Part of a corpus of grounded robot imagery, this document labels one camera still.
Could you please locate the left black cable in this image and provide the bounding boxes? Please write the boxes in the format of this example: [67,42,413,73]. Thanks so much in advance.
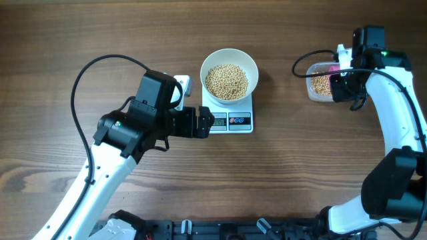
[70,54,151,240]

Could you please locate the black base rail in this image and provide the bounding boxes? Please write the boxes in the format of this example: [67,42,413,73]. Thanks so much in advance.
[89,218,321,240]

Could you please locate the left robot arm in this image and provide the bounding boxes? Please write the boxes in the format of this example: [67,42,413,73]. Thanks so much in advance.
[35,70,215,239]

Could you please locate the white round bowl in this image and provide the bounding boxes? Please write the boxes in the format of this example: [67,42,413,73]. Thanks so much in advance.
[199,49,260,104]

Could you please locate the right black cable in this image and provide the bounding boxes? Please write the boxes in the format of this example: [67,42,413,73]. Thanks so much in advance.
[292,49,427,240]

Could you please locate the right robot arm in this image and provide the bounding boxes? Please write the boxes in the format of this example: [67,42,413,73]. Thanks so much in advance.
[324,25,426,239]

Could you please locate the white digital kitchen scale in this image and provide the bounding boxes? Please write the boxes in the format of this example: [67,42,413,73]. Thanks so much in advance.
[202,89,254,134]

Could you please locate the clear plastic container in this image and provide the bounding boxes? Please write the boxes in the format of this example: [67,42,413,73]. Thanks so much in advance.
[306,62,339,102]

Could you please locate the black cable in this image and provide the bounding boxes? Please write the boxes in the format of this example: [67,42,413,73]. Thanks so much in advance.
[70,54,151,240]
[292,49,427,240]

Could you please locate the soybeans in white bowl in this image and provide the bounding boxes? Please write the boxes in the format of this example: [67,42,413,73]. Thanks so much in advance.
[205,64,249,101]

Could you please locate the yellow soybeans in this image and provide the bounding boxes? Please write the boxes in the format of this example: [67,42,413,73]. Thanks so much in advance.
[311,75,332,96]

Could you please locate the pink plastic measuring scoop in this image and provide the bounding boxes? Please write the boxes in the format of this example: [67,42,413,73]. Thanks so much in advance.
[329,65,341,85]

